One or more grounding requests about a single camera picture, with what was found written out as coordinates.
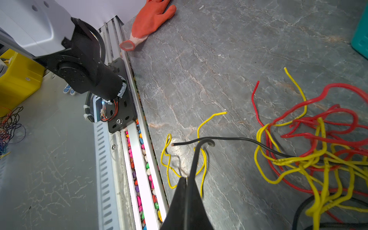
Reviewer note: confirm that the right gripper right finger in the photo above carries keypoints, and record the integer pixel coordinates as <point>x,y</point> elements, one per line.
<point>196,217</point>

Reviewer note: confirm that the yellow box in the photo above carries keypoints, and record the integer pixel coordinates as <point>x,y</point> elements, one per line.
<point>22,78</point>

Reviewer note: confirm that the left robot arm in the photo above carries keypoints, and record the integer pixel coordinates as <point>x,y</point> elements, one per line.
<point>68,47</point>

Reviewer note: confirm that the teal plastic basket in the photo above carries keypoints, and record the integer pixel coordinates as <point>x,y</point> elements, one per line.
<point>359,41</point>

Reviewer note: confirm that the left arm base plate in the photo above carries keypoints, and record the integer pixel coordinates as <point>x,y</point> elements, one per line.
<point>119,112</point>

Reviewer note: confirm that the red rubber glove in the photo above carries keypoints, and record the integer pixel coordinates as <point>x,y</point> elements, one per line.
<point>148,20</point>

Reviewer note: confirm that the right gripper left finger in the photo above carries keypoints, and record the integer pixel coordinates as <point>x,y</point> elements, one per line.
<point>175,216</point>

